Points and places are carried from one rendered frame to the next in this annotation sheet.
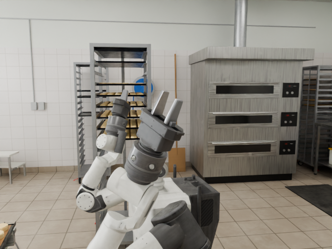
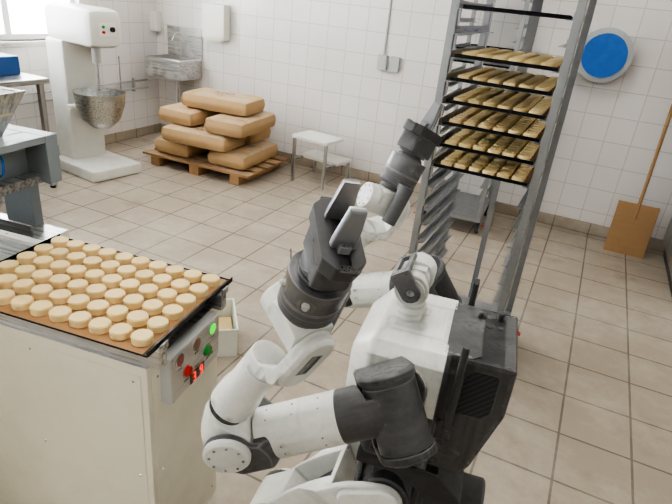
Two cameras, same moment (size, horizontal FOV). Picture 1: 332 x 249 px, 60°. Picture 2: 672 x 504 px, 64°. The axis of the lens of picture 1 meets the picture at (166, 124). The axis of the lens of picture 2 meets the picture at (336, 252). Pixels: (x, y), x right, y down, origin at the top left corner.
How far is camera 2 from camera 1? 0.38 m
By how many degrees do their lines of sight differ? 34
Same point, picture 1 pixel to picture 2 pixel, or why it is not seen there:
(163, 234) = (348, 407)
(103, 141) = (366, 195)
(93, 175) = not seen: hidden behind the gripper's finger
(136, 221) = (277, 376)
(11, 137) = (339, 112)
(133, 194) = (284, 335)
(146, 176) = (298, 318)
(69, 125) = not seen: hidden behind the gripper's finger
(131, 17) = not seen: outside the picture
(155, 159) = (310, 298)
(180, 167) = (633, 247)
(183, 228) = (384, 411)
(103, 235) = (238, 374)
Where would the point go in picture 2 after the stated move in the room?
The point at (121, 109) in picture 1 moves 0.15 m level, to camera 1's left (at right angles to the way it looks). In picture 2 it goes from (414, 144) to (358, 130)
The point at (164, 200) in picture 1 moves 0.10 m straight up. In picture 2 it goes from (398, 345) to (406, 297)
